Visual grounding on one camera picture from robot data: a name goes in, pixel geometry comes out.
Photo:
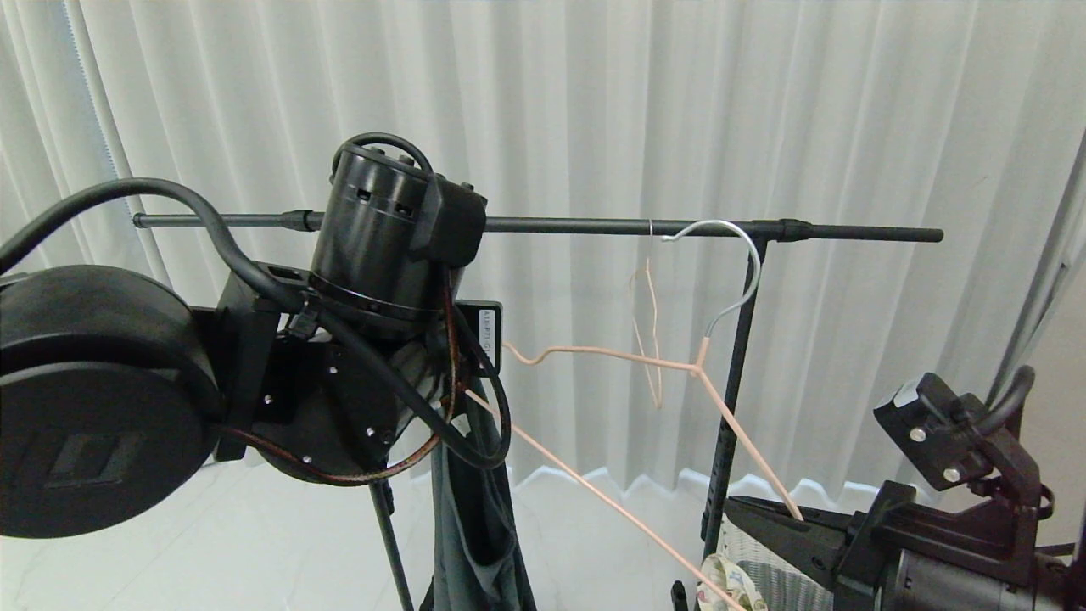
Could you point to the black clothes rack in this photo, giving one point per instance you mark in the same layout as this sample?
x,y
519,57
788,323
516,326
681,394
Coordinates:
x,y
594,226

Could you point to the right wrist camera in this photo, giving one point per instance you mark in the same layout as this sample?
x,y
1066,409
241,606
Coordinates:
x,y
933,433

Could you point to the dark grey shirt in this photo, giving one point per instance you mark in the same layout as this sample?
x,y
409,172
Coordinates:
x,y
475,543

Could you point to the pink clothes hanger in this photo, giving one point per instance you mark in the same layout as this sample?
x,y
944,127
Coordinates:
x,y
652,280
700,367

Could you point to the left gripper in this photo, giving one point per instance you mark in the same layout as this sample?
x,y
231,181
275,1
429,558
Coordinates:
x,y
339,407

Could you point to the white curtain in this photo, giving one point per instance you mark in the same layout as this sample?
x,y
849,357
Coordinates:
x,y
594,102

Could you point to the white laundry basket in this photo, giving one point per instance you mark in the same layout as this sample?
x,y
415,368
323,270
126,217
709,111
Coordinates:
x,y
780,585

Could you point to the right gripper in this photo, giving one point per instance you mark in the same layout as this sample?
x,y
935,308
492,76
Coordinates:
x,y
933,568

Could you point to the cream printed garment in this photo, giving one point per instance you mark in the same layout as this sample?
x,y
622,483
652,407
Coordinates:
x,y
730,587

